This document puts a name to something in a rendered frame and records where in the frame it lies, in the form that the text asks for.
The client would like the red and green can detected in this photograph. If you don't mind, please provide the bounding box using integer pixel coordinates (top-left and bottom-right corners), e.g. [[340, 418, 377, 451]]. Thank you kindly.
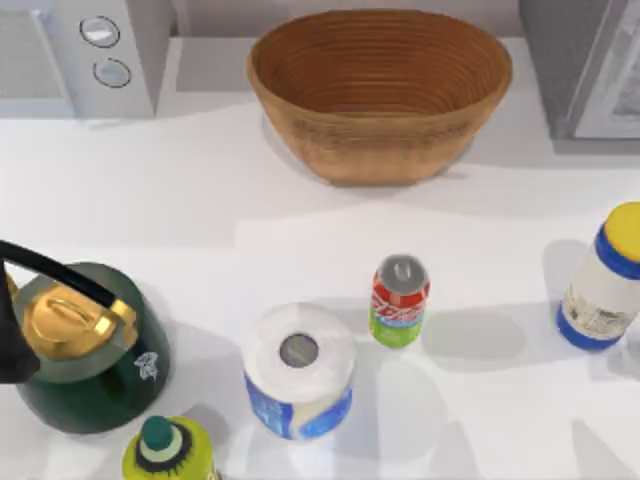
[[368, 253, 432, 349]]

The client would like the white paper towel roll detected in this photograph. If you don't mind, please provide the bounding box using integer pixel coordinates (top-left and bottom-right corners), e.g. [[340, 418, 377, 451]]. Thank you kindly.
[[242, 301, 358, 443]]

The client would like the brown woven basket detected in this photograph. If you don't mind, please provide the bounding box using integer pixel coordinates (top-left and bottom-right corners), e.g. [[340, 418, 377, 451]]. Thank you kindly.
[[246, 9, 514, 188]]

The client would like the dark green kettle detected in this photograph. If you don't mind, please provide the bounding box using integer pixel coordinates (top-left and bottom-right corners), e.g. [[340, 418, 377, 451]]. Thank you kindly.
[[0, 239, 172, 436]]

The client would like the yellow-green bottle with green cap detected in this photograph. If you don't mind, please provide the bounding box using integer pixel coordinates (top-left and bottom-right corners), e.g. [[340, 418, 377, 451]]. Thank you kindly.
[[122, 415, 219, 480]]

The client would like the round microwave knob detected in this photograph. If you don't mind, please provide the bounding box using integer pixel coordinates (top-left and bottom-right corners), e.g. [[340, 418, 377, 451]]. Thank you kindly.
[[78, 15, 122, 46], [92, 57, 133, 89]]

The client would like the white jar with yellow lid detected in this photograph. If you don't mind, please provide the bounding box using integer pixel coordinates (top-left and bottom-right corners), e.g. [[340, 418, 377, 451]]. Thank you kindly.
[[556, 201, 640, 351]]

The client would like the grey cabinet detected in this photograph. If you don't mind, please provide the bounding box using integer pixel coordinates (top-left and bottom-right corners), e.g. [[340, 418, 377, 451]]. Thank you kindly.
[[518, 0, 640, 142]]

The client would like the pale microwave oven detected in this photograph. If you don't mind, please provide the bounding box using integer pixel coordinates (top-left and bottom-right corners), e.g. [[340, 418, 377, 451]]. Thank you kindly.
[[0, 0, 174, 120]]

